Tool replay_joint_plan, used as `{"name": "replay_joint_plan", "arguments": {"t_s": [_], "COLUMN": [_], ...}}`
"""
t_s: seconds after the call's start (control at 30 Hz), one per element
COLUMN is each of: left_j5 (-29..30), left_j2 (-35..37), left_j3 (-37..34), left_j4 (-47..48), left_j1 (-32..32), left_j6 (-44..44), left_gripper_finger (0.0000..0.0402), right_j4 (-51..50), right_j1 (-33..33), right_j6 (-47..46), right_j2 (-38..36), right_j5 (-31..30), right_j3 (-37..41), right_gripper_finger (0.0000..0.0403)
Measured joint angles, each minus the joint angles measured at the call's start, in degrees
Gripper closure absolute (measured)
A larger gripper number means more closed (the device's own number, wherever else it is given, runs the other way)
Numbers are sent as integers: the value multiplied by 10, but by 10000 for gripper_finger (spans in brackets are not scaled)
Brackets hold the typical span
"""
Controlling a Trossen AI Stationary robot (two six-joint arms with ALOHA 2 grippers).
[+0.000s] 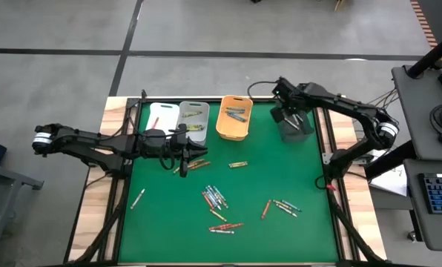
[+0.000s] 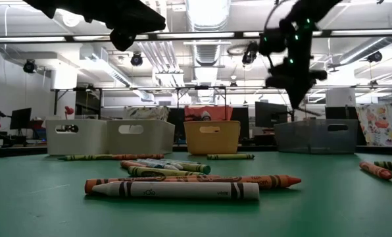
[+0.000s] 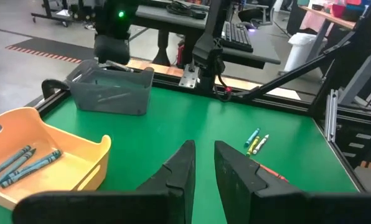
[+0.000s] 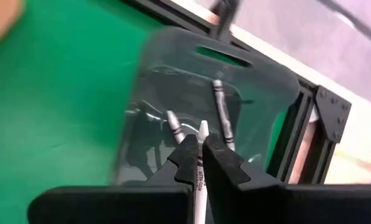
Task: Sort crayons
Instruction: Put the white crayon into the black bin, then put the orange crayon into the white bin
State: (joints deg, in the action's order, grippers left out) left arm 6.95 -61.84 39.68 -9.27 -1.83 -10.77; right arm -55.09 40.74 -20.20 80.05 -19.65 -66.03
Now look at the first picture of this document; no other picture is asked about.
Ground black pole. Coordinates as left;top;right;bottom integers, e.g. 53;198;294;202
407;27;442;79

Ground black aluminium table frame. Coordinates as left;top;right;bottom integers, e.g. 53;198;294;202
63;88;389;267

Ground grey cart desk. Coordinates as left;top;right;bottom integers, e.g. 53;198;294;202
391;65;442;161
403;158;442;253

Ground light grey plastic bin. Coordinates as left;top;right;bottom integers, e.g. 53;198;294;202
177;101;211;146

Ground black cart leg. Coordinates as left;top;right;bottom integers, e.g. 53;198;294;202
363;139;407;181

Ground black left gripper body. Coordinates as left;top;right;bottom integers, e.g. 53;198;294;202
139;124;189;178

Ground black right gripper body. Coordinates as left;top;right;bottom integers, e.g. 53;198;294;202
272;76;322;114

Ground dark grey plastic bin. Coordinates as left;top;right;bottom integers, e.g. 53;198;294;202
276;107;315;144

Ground grey metal stand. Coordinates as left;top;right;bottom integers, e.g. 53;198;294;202
0;159;44;267

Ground black backlit keyboard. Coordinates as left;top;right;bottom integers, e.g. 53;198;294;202
418;172;442;215

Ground white paper sheet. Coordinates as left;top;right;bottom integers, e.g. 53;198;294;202
369;147;408;197

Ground black cable bundle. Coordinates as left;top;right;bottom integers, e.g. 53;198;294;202
365;88;402;123

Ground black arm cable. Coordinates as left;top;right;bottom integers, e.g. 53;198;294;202
246;80;281;99
158;146;178;171

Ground white plastic bin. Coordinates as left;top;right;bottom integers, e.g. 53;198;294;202
145;102;180;136

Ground orange plastic bin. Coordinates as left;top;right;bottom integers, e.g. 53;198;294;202
215;95;254;142

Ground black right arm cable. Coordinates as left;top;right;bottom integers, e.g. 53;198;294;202
246;80;281;99

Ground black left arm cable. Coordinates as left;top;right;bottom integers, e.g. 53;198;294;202
158;146;178;171

